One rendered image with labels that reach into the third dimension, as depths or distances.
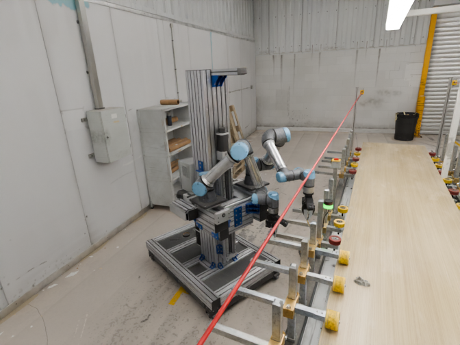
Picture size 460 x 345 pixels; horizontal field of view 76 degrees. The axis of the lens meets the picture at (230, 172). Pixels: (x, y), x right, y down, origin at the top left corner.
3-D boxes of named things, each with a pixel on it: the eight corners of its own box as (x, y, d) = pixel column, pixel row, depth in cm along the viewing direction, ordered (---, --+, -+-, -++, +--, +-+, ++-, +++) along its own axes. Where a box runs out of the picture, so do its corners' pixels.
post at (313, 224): (307, 286, 194) (310, 222, 178) (308, 283, 197) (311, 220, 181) (312, 287, 192) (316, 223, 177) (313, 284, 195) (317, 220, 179)
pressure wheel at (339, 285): (334, 275, 150) (335, 274, 157) (331, 291, 149) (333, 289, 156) (346, 278, 148) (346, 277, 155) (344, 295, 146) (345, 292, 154)
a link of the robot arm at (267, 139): (257, 126, 223) (282, 176, 194) (270, 125, 226) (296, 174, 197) (254, 137, 231) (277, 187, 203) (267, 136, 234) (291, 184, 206)
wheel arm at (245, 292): (231, 293, 151) (231, 287, 150) (234, 289, 154) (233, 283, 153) (333, 325, 130) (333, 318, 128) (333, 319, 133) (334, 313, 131)
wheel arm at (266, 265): (249, 265, 172) (249, 259, 171) (251, 261, 175) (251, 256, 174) (339, 288, 151) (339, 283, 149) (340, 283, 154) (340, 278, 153)
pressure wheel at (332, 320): (327, 311, 137) (324, 329, 133) (327, 306, 132) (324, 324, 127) (341, 315, 135) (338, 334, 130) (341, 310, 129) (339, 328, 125)
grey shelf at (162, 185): (150, 208, 464) (135, 109, 413) (179, 187, 543) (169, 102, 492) (174, 211, 449) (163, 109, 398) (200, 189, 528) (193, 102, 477)
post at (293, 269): (287, 343, 151) (289, 265, 135) (288, 338, 154) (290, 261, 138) (293, 346, 149) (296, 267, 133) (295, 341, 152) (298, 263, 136)
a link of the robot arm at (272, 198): (267, 189, 213) (279, 190, 211) (267, 203, 216) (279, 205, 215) (266, 194, 206) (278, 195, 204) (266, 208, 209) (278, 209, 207)
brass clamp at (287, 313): (280, 315, 137) (280, 307, 135) (288, 296, 148) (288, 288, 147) (294, 320, 134) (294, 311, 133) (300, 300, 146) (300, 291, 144)
